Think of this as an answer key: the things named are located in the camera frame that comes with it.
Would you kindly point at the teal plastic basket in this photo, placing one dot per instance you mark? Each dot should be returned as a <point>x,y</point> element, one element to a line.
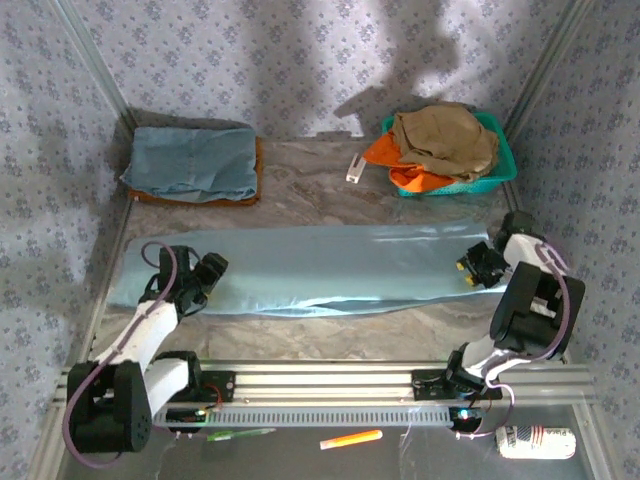
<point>507,160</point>

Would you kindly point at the aluminium corner post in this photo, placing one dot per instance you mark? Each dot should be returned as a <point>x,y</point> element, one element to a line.
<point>100,70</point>
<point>550,65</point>

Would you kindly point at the light blue trousers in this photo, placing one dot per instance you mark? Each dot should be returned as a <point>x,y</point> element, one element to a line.
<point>325,265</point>

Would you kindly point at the crumpled khaki trousers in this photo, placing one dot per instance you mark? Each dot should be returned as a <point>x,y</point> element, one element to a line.
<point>440,140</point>

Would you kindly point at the white plastic clip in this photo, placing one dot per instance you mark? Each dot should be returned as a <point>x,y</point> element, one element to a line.
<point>354,171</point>

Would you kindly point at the white printed can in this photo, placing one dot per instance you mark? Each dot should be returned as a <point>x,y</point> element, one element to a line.
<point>535,442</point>

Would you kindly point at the black controller box with LED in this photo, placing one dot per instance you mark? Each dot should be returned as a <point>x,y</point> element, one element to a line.
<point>462,417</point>
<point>182,416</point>

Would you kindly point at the crumpled orange trousers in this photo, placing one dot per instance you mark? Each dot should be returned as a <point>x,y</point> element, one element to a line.
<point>385,152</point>

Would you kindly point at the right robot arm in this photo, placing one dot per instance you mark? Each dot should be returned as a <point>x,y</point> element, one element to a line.
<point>530,310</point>

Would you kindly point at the orange marker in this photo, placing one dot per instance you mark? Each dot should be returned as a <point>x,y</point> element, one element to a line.
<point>350,440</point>

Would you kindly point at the green pen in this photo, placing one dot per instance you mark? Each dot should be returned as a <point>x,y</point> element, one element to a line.
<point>240,434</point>

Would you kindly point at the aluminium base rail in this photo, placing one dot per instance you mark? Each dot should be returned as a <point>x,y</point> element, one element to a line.
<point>325,385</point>

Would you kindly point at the folded denim blue trousers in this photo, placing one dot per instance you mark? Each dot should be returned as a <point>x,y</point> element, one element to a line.
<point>195,160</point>

